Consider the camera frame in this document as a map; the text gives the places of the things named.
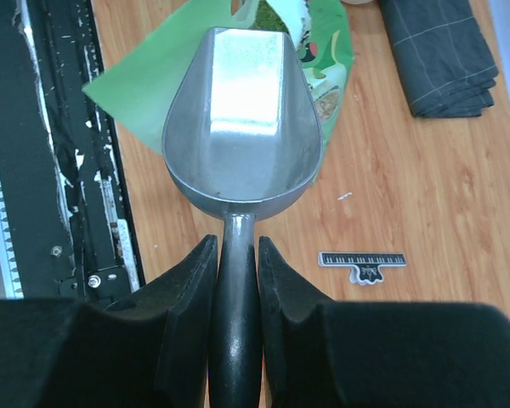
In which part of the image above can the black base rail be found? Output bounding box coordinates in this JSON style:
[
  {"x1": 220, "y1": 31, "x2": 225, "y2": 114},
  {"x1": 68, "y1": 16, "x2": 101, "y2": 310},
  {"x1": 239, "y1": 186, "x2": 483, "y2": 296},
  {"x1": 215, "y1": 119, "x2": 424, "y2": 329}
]
[{"x1": 0, "y1": 1, "x2": 145, "y2": 306}]

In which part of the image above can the piano pattern bag clip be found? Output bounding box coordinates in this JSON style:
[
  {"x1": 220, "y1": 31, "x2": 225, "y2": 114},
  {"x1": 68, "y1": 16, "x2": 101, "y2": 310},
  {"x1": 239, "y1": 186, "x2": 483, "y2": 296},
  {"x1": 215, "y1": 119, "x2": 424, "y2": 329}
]
[{"x1": 318, "y1": 252, "x2": 407, "y2": 286}]

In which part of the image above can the green cat litter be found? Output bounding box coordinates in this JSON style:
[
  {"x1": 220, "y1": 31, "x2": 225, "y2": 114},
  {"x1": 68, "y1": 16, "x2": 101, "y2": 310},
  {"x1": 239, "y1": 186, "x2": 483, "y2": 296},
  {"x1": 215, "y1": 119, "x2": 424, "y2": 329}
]
[{"x1": 251, "y1": 0, "x2": 288, "y2": 33}]

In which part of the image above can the green litter bag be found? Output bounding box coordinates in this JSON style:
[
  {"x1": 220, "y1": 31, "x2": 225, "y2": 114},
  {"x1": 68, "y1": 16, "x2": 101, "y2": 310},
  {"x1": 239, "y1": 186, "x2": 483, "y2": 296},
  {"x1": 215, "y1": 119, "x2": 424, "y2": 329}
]
[{"x1": 81, "y1": 0, "x2": 356, "y2": 184}]

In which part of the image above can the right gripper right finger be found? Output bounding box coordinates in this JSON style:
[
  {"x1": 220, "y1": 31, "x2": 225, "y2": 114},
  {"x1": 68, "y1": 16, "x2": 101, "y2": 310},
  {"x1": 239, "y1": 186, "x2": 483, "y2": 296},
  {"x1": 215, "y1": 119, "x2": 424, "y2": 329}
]
[{"x1": 258, "y1": 237, "x2": 510, "y2": 407}]

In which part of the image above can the dark checked folded cloth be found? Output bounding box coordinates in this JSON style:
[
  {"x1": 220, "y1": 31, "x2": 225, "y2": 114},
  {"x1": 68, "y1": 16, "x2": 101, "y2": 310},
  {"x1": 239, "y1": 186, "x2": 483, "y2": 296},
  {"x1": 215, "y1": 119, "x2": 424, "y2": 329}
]
[{"x1": 378, "y1": 0, "x2": 499, "y2": 118}]

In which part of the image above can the grey metal scoop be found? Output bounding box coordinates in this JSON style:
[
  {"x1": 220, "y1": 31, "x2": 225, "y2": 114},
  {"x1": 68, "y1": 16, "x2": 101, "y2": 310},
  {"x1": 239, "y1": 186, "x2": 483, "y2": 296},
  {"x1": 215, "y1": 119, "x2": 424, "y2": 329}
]
[{"x1": 162, "y1": 27, "x2": 322, "y2": 407}]

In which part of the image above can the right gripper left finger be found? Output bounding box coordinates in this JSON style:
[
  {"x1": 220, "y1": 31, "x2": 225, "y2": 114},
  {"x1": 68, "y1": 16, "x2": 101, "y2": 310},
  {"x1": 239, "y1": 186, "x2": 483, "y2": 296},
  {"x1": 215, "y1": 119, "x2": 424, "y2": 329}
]
[{"x1": 0, "y1": 235, "x2": 218, "y2": 407}]

